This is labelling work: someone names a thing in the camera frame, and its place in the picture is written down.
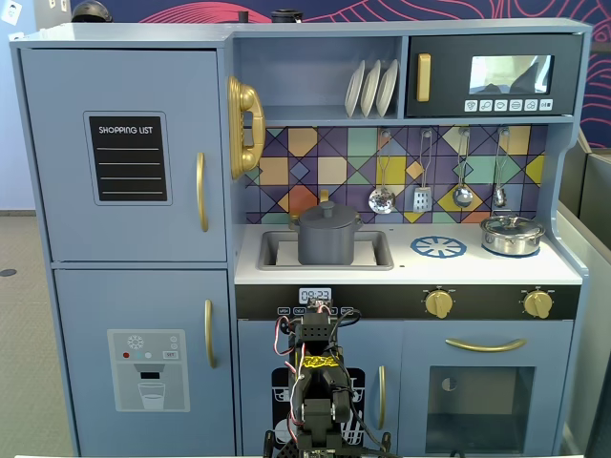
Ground gray toy cooking pot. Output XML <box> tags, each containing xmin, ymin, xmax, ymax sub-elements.
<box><xmin>290</xmin><ymin>215</ymin><xmax>365</xmax><ymax>266</ymax></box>

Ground blue dishwasher door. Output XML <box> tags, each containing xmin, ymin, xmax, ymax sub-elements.
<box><xmin>237</xmin><ymin>319</ymin><xmax>403</xmax><ymax>457</ymax></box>

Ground blue wooden toy kitchen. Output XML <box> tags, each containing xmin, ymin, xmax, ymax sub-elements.
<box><xmin>8</xmin><ymin>17</ymin><xmax>593</xmax><ymax>458</ymax></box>

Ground blue fridge door with board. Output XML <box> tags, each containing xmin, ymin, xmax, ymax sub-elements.
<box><xmin>18</xmin><ymin>48</ymin><xmax>228</xmax><ymax>263</ymax></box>

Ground white toy plate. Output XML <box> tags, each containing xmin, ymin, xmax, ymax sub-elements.
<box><xmin>344</xmin><ymin>59</ymin><xmax>367</xmax><ymax>119</ymax></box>
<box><xmin>375</xmin><ymin>58</ymin><xmax>400</xmax><ymax>118</ymax></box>
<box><xmin>359</xmin><ymin>59</ymin><xmax>383</xmax><ymax>119</ymax></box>

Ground black Dell monitor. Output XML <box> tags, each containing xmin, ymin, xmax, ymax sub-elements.
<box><xmin>558</xmin><ymin>131</ymin><xmax>611</xmax><ymax>220</ymax></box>

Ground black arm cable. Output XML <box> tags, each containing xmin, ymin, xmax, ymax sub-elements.
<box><xmin>332</xmin><ymin>308</ymin><xmax>390</xmax><ymax>450</ymax></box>

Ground gold oven door handle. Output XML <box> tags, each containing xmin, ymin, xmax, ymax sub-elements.
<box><xmin>445</xmin><ymin>337</ymin><xmax>528</xmax><ymax>353</ymax></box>

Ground black helmet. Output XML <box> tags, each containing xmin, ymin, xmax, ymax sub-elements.
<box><xmin>71</xmin><ymin>0</ymin><xmax>114</xmax><ymax>24</ymax></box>

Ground small metal toy spoon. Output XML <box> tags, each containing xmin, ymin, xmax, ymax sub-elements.
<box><xmin>491</xmin><ymin>126</ymin><xmax>511</xmax><ymax>209</ymax></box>

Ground black and red robot base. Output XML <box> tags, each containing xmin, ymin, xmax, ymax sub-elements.
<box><xmin>263</xmin><ymin>427</ymin><xmax>393</xmax><ymax>458</ymax></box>

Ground gold block microwave handle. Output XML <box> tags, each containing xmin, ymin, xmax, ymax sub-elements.
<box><xmin>416</xmin><ymin>52</ymin><xmax>432</xmax><ymax>103</ymax></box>

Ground metal toy slotted spatula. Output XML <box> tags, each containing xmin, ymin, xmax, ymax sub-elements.
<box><xmin>412</xmin><ymin>127</ymin><xmax>434</xmax><ymax>214</ymax></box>

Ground long gold fridge handle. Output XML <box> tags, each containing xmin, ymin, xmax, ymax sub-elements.
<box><xmin>195</xmin><ymin>151</ymin><xmax>210</xmax><ymax>234</ymax></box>

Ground gold dishwasher door handle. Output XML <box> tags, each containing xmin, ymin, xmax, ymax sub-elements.
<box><xmin>377</xmin><ymin>364</ymin><xmax>387</xmax><ymax>430</ymax></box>

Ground gold toy telephone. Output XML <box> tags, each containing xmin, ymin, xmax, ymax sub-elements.
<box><xmin>226</xmin><ymin>74</ymin><xmax>266</xmax><ymax>181</ymax></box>

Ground stainless steel pot with lid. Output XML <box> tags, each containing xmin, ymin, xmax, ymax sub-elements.
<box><xmin>479</xmin><ymin>213</ymin><xmax>546</xmax><ymax>258</ymax></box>

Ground metal toy ladle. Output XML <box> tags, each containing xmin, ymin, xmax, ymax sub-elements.
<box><xmin>452</xmin><ymin>127</ymin><xmax>474</xmax><ymax>209</ymax></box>

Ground white wall outlet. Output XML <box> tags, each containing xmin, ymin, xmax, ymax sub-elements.
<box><xmin>0</xmin><ymin>1</ymin><xmax>24</xmax><ymax>26</ymax></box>

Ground short gold freezer handle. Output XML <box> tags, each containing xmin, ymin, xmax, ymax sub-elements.
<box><xmin>203</xmin><ymin>299</ymin><xmax>219</xmax><ymax>369</ymax></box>

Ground blue oven door with window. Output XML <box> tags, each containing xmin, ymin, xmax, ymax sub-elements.
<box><xmin>400</xmin><ymin>320</ymin><xmax>574</xmax><ymax>457</ymax></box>

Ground gray toy sink basin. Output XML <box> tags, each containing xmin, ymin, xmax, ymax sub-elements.
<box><xmin>257</xmin><ymin>230</ymin><xmax>395</xmax><ymax>272</ymax></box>

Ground gold toy faucet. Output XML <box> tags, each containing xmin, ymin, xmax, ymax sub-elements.
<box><xmin>287</xmin><ymin>189</ymin><xmax>331</xmax><ymax>229</ymax></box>

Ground gold stove knob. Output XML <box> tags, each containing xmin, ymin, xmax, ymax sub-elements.
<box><xmin>424</xmin><ymin>289</ymin><xmax>454</xmax><ymax>320</ymax></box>
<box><xmin>522</xmin><ymin>289</ymin><xmax>555</xmax><ymax>320</ymax></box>

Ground black microwave door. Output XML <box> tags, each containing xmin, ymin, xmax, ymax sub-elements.
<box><xmin>404</xmin><ymin>33</ymin><xmax>584</xmax><ymax>118</ymax></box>

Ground black shopping list board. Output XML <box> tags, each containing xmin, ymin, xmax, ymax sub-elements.
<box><xmin>83</xmin><ymin>111</ymin><xmax>173</xmax><ymax>207</ymax></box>

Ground metal toy skimmer spoon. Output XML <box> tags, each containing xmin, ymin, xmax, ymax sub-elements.
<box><xmin>368</xmin><ymin>127</ymin><xmax>398</xmax><ymax>216</ymax></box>

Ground light blue desk divider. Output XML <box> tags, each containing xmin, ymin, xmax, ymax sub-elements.
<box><xmin>556</xmin><ymin>204</ymin><xmax>611</xmax><ymax>458</ymax></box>

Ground blue freezer door with dispenser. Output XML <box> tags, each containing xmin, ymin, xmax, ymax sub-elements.
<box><xmin>53</xmin><ymin>268</ymin><xmax>238</xmax><ymax>457</ymax></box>

